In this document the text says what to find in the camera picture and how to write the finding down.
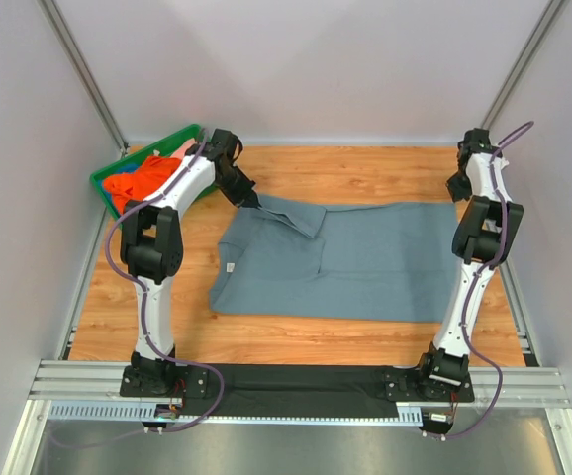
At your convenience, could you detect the orange t shirt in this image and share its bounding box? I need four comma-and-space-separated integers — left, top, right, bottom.
103, 155, 182, 214

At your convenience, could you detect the grey-blue t shirt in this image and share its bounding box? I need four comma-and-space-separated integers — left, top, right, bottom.
209, 195, 457, 323

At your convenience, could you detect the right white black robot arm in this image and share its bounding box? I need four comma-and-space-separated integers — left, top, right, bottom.
384, 121, 533, 403

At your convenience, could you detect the right aluminium corner post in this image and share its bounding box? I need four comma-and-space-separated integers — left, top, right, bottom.
480, 0, 568, 130

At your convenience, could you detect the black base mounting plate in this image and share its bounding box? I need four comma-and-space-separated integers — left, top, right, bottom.
120, 364, 475, 418

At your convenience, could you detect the aluminium corner post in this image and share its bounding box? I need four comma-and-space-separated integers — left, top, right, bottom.
38, 0, 129, 152
480, 0, 568, 130

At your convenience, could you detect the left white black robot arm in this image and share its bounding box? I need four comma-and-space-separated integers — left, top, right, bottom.
116, 129, 260, 399

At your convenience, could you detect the aluminium frame rail front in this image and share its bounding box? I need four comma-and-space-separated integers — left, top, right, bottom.
3, 361, 572, 474

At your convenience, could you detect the left aluminium corner post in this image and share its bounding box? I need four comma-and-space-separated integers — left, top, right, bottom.
38, 0, 129, 152

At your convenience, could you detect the green plastic bin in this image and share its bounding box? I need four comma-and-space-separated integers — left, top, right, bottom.
90, 124, 203, 219

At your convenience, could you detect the pink t shirt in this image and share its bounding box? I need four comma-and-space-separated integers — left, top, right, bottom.
170, 139, 206, 162

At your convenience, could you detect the grey slotted cable duct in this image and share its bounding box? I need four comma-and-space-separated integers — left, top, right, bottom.
48, 401, 426, 427

